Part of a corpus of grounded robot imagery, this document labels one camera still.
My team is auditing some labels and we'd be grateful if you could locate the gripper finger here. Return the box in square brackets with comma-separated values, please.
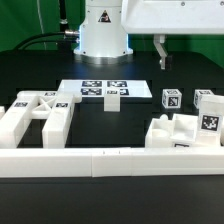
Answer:
[153, 34, 172, 70]

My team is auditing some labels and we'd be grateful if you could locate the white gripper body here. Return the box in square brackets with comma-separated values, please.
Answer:
[121, 0, 224, 35]

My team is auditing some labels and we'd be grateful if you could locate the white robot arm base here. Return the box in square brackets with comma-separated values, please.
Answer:
[74, 0, 133, 65]

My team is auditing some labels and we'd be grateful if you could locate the white chair back frame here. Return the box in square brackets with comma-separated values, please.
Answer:
[0, 91, 82, 149]

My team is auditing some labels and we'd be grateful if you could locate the white chair seat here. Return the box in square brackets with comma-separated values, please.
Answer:
[144, 113, 224, 149]

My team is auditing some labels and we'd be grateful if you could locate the white tagged cube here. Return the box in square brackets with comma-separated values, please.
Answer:
[162, 89, 182, 109]
[193, 89, 213, 109]

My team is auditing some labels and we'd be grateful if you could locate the white tag plate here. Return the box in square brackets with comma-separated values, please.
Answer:
[58, 79, 152, 98]

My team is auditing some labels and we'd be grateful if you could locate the black cable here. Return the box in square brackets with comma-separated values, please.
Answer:
[13, 29, 80, 51]

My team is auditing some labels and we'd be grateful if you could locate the white tagged cube near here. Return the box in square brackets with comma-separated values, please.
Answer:
[162, 89, 182, 109]

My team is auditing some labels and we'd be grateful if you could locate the white U-shaped fence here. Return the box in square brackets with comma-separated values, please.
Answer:
[0, 147, 224, 177]

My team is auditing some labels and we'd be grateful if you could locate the white tagged cube far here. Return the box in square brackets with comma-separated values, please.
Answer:
[193, 89, 213, 109]

